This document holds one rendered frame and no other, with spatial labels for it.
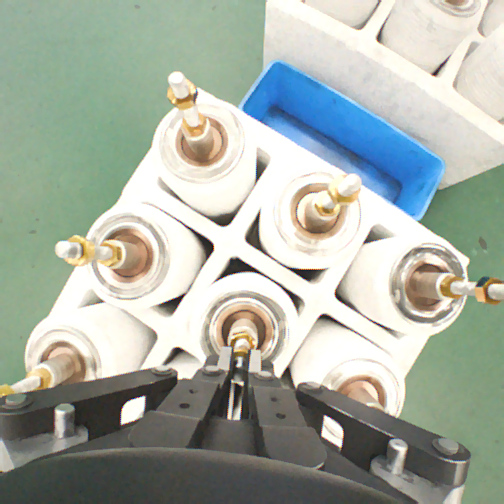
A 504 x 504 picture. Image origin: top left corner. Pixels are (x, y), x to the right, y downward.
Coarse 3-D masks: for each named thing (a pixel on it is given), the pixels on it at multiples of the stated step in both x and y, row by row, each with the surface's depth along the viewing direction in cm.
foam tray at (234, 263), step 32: (256, 128) 32; (256, 160) 36; (288, 160) 32; (320, 160) 32; (128, 192) 31; (160, 192) 31; (256, 192) 31; (192, 224) 31; (256, 224) 40; (384, 224) 31; (416, 224) 31; (224, 256) 31; (256, 256) 31; (352, 256) 31; (64, 288) 31; (192, 288) 31; (288, 288) 31; (320, 288) 31; (160, 320) 31; (352, 320) 31; (160, 352) 31; (192, 352) 31; (416, 352) 31; (288, 384) 34
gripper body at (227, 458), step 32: (96, 448) 5; (128, 448) 2; (160, 448) 2; (224, 448) 6; (256, 448) 6; (0, 480) 2; (32, 480) 2; (64, 480) 2; (96, 480) 2; (128, 480) 2; (160, 480) 2; (192, 480) 2; (224, 480) 2; (256, 480) 2; (288, 480) 2; (320, 480) 2; (352, 480) 5
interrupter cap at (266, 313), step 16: (240, 288) 23; (208, 304) 23; (224, 304) 23; (240, 304) 24; (256, 304) 23; (272, 304) 23; (208, 320) 23; (224, 320) 24; (256, 320) 24; (272, 320) 23; (208, 336) 23; (224, 336) 24; (272, 336) 23; (288, 336) 23; (208, 352) 23; (272, 352) 23
